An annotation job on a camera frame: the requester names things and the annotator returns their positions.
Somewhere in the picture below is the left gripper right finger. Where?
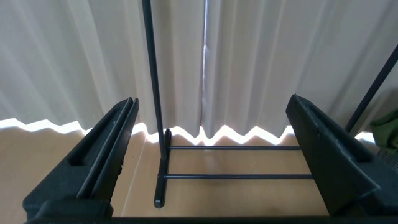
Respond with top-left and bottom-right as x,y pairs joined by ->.
285,93 -> 398,217

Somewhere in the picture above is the green garment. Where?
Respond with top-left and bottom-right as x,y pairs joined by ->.
369,108 -> 398,151

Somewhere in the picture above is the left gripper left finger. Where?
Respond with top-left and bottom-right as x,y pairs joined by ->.
22,96 -> 140,218

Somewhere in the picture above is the black clothes rack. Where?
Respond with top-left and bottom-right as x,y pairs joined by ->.
141,0 -> 398,209

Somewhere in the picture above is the beige curtain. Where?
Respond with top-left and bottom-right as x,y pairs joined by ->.
0,0 -> 398,146

